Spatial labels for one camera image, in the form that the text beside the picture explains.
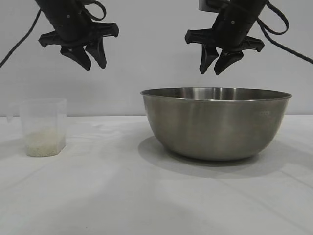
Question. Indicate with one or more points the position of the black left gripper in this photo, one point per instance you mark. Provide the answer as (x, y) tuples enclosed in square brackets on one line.
[(66, 22)]

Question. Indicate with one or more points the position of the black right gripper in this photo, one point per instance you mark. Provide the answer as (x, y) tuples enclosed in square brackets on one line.
[(234, 24)]

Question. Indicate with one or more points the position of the stainless steel mixing bowl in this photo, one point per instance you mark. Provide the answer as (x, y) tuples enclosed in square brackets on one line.
[(215, 129)]

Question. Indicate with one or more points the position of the translucent plastic measuring cup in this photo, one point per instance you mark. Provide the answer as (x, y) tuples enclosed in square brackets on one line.
[(44, 115)]

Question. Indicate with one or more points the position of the white rice grains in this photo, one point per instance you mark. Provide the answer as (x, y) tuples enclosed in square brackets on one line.
[(41, 144)]

